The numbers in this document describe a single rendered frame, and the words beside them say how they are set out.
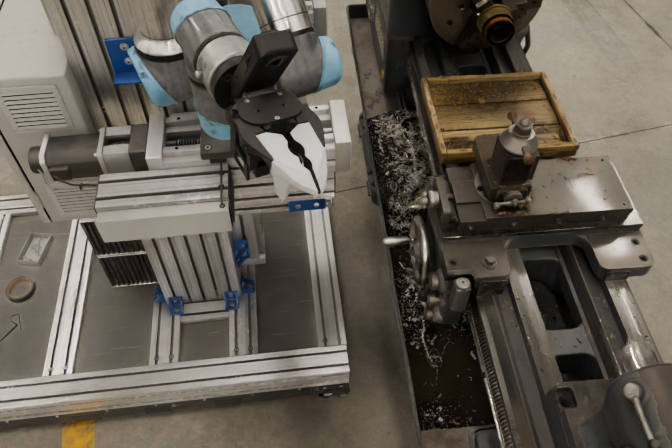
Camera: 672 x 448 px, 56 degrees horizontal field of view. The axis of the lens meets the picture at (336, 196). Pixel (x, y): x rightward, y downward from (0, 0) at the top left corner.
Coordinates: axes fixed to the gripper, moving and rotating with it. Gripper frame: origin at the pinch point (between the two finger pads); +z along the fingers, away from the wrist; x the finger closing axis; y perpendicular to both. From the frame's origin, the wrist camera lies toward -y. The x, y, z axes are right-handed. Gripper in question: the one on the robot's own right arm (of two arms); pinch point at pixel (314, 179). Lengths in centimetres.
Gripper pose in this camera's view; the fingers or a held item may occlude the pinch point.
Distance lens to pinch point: 62.9
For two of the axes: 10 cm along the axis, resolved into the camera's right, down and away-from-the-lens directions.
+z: 4.7, 6.8, -5.7
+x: -8.7, 2.7, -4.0
